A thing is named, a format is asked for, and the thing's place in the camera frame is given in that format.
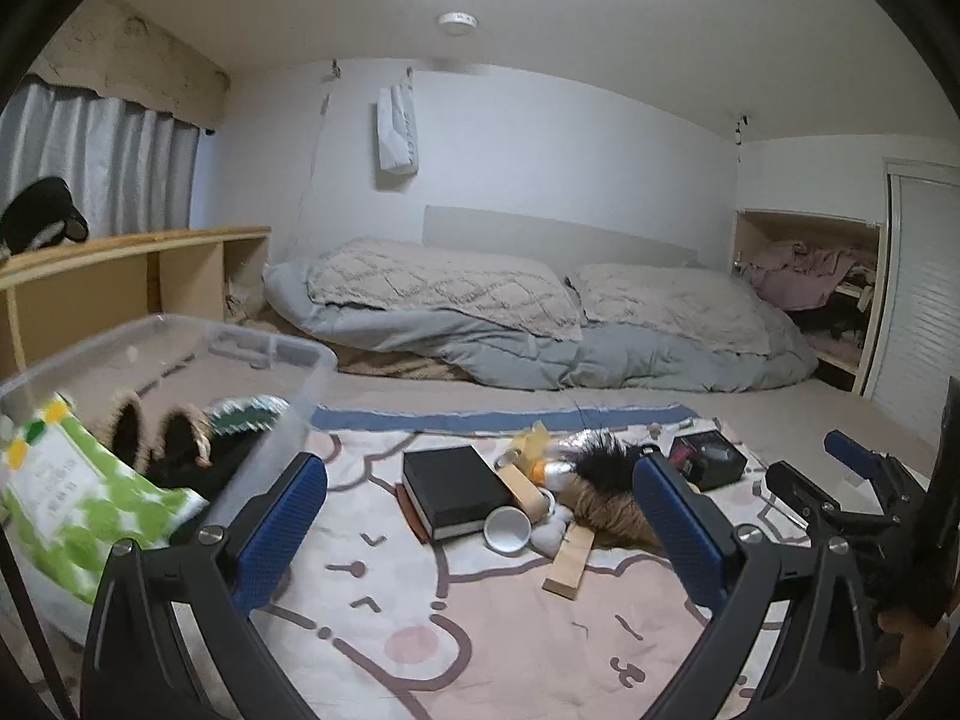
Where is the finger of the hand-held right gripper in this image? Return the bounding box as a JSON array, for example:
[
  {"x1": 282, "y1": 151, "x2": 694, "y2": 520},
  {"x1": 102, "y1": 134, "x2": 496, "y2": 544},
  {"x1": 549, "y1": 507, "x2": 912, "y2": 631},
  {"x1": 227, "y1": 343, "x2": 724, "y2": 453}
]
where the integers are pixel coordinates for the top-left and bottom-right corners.
[
  {"x1": 765, "y1": 463, "x2": 865, "y2": 542},
  {"x1": 825, "y1": 430, "x2": 929, "y2": 512}
]

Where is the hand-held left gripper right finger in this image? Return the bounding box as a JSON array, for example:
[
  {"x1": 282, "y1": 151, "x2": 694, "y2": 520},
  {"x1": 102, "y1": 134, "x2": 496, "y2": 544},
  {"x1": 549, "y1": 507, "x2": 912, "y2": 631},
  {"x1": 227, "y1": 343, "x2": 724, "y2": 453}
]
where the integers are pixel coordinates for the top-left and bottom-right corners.
[{"x1": 631, "y1": 454, "x2": 886, "y2": 720}]

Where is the black hat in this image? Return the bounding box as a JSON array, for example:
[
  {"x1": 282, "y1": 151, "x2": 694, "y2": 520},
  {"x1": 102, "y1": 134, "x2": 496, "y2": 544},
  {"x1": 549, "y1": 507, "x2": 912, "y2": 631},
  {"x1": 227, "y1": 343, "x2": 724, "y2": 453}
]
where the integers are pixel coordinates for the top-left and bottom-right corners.
[{"x1": 0, "y1": 176, "x2": 91, "y2": 261}]

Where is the bear printed rug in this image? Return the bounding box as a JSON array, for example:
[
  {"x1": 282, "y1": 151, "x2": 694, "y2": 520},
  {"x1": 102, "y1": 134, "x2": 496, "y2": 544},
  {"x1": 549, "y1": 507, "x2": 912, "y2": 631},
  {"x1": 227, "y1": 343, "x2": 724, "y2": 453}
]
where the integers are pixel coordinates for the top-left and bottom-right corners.
[{"x1": 15, "y1": 401, "x2": 938, "y2": 720}]

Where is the left beige pillow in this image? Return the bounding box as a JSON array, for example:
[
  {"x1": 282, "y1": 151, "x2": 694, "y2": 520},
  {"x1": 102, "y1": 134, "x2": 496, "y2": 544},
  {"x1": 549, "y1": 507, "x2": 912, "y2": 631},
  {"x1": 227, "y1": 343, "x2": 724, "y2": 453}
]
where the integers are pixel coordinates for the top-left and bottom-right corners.
[{"x1": 307, "y1": 238, "x2": 584, "y2": 343}]

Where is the short wooden block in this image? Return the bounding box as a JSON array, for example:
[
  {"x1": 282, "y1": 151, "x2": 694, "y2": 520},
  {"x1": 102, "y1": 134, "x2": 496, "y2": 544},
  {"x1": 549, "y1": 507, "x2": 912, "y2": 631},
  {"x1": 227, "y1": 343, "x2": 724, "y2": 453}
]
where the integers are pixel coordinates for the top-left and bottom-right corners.
[{"x1": 498, "y1": 461, "x2": 554, "y2": 524}]

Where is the yellow plastic bag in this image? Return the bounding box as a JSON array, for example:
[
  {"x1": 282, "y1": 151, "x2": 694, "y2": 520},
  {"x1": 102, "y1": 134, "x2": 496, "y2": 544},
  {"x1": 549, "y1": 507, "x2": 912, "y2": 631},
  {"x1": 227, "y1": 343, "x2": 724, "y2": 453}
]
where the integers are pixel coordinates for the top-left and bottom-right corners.
[{"x1": 516, "y1": 424, "x2": 554, "y2": 482}]

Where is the long wooden plank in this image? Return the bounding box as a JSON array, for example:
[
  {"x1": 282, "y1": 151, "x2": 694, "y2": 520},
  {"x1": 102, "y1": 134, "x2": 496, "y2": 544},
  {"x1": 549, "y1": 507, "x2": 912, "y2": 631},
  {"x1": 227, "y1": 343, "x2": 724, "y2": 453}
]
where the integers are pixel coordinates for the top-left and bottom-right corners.
[{"x1": 543, "y1": 521, "x2": 598, "y2": 602}]

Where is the silver shiny bag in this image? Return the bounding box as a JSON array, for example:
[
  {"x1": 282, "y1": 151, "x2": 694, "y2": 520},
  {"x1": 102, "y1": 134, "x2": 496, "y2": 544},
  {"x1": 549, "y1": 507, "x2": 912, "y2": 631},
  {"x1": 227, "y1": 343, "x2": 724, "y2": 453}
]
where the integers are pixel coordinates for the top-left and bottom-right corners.
[{"x1": 544, "y1": 433, "x2": 602, "y2": 490}]

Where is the person's right hand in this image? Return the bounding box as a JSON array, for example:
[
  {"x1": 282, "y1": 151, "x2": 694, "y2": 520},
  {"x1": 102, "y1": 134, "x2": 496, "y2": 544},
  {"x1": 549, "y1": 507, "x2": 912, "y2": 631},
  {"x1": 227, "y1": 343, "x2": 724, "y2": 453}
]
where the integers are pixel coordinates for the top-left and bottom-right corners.
[{"x1": 874, "y1": 600, "x2": 950, "y2": 698}]

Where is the pink clothes pile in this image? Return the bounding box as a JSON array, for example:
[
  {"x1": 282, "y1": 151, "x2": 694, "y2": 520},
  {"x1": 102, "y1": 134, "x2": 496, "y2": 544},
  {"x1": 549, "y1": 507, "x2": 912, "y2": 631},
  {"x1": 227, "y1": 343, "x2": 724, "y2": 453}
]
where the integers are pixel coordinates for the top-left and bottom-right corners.
[{"x1": 748, "y1": 240, "x2": 876, "y2": 314}]

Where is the grey curtain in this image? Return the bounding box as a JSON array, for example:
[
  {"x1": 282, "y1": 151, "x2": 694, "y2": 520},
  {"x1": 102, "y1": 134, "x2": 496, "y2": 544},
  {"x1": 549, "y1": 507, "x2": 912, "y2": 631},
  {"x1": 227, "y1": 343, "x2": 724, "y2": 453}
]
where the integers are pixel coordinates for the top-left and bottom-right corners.
[{"x1": 0, "y1": 75, "x2": 200, "y2": 242}]

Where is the white hanging wall cloth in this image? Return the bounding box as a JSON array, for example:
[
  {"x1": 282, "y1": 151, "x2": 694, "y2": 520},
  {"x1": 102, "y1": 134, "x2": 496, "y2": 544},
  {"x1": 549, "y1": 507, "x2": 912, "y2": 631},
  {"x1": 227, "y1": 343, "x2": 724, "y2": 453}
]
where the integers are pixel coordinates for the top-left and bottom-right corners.
[{"x1": 374, "y1": 84, "x2": 420, "y2": 176}]

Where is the black feather toy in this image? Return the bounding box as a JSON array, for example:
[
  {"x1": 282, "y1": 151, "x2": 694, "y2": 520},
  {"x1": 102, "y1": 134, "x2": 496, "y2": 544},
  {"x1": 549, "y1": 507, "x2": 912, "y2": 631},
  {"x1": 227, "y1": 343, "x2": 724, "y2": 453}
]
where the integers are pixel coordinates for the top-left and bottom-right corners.
[{"x1": 568, "y1": 405, "x2": 661, "y2": 482}]

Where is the dark cloth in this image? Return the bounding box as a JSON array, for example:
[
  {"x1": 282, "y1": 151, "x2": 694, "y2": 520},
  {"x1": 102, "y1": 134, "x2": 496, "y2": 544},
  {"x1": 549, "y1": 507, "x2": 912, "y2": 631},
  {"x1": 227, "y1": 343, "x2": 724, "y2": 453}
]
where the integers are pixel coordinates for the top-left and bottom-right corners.
[{"x1": 142, "y1": 431, "x2": 261, "y2": 505}]

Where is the brown fleece blanket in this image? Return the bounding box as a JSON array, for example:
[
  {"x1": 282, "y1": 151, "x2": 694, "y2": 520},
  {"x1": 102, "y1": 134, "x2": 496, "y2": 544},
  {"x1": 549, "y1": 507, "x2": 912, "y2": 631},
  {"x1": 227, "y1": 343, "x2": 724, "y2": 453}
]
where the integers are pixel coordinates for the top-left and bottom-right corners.
[{"x1": 336, "y1": 349, "x2": 482, "y2": 385}]

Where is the white louvered door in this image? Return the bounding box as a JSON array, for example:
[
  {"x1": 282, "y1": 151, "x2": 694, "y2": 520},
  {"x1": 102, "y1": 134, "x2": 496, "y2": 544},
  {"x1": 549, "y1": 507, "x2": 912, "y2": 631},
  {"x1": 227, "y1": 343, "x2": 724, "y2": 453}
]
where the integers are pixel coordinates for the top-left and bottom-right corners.
[{"x1": 861, "y1": 157, "x2": 960, "y2": 442}]

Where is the white plush ball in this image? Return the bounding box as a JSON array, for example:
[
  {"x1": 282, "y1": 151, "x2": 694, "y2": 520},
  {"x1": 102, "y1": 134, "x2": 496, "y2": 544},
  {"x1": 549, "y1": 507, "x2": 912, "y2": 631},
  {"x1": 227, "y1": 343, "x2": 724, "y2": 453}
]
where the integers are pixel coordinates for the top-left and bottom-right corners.
[{"x1": 531, "y1": 502, "x2": 572, "y2": 557}]

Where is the clear plastic storage bin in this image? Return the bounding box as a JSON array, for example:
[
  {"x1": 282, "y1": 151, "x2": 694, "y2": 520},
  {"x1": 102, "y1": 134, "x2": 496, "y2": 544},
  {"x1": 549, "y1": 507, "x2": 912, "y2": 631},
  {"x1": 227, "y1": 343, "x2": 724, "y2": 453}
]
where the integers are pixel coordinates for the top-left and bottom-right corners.
[{"x1": 0, "y1": 313, "x2": 338, "y2": 646}]

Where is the wooden shelf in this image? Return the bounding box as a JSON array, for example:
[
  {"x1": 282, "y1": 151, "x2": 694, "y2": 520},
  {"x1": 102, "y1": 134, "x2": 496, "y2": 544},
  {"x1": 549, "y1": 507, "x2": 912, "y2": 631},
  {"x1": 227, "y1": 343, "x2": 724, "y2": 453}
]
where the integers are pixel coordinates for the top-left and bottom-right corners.
[{"x1": 0, "y1": 225, "x2": 272, "y2": 385}]

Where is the white cup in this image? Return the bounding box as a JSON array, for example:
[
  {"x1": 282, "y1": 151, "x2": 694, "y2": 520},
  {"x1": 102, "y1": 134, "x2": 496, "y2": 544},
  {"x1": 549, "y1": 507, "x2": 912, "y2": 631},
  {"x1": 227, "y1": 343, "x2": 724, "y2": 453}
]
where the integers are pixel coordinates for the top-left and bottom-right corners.
[{"x1": 482, "y1": 506, "x2": 533, "y2": 554}]

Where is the wooden closet niche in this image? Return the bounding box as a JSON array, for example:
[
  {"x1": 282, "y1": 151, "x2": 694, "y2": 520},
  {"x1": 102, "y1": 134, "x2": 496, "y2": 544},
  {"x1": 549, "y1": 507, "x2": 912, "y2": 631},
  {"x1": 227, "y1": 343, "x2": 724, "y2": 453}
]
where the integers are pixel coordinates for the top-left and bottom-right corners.
[{"x1": 733, "y1": 208, "x2": 884, "y2": 392}]

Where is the beige pillow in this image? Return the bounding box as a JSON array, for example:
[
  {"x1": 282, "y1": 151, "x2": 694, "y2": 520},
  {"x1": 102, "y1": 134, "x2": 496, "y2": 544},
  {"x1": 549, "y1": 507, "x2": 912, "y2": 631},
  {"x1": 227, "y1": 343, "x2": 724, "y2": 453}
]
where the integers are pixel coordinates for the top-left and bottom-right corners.
[
  {"x1": 307, "y1": 238, "x2": 584, "y2": 343},
  {"x1": 568, "y1": 263, "x2": 775, "y2": 358}
]

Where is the right beige pillow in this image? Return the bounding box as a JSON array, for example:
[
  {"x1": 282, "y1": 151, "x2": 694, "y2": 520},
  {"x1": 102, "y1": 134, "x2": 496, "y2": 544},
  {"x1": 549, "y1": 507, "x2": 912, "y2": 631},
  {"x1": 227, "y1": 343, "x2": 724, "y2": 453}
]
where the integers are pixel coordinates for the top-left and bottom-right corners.
[{"x1": 568, "y1": 263, "x2": 775, "y2": 358}]

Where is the grey duvet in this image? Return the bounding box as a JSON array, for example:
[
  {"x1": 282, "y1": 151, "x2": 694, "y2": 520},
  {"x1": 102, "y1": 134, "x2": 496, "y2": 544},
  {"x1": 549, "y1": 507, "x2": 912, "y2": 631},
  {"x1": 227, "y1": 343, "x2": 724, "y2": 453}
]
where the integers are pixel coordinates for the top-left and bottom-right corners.
[{"x1": 262, "y1": 255, "x2": 820, "y2": 395}]

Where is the green dotted wipes pack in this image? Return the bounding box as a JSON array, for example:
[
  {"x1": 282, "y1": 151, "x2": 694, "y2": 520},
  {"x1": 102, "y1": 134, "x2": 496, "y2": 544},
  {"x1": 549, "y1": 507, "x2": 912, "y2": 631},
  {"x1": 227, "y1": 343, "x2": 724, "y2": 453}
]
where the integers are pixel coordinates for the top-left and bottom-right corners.
[{"x1": 0, "y1": 390, "x2": 212, "y2": 606}]

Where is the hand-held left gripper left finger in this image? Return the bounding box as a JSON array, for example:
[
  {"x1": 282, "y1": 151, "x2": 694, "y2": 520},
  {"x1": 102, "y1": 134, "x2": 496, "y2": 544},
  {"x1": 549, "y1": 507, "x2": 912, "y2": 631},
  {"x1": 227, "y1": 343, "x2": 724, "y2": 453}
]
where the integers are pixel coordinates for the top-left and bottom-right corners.
[{"x1": 79, "y1": 452, "x2": 329, "y2": 720}]

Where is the black book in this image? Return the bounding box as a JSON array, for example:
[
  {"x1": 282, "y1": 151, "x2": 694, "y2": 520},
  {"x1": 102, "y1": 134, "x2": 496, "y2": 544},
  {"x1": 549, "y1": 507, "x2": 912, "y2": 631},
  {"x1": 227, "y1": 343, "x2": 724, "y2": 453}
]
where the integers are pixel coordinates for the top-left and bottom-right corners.
[{"x1": 401, "y1": 444, "x2": 520, "y2": 542}]

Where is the black open box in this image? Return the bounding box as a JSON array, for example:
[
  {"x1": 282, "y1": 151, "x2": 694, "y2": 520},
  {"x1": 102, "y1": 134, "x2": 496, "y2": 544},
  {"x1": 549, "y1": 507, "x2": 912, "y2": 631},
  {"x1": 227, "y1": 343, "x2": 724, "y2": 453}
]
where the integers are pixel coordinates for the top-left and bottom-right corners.
[{"x1": 666, "y1": 430, "x2": 749, "y2": 490}]

